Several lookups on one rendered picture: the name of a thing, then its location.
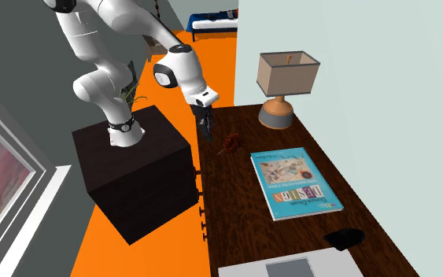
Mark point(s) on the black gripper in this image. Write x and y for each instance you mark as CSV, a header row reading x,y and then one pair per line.
x,y
204,121

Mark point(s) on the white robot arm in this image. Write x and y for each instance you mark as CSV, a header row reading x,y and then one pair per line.
x,y
102,73

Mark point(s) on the brown round wooden object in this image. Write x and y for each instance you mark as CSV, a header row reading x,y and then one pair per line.
x,y
232,142

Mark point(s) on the green potted plant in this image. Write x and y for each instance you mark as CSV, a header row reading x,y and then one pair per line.
x,y
132,96

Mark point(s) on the dark robot stand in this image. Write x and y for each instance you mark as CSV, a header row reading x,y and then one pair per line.
x,y
140,180

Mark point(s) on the beige shade table lamp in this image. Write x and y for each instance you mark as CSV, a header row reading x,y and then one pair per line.
x,y
284,76

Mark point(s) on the blue bed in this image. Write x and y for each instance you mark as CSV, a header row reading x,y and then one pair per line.
x,y
213,24

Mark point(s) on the dark wooden dresser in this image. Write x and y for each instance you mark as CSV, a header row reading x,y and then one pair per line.
x,y
240,214

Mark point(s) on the blue cover book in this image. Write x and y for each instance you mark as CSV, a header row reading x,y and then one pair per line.
x,y
296,182

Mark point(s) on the grey flat laptop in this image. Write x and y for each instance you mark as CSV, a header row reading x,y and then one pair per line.
x,y
290,264

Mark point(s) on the white framed window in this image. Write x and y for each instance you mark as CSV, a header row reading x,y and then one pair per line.
x,y
2,184

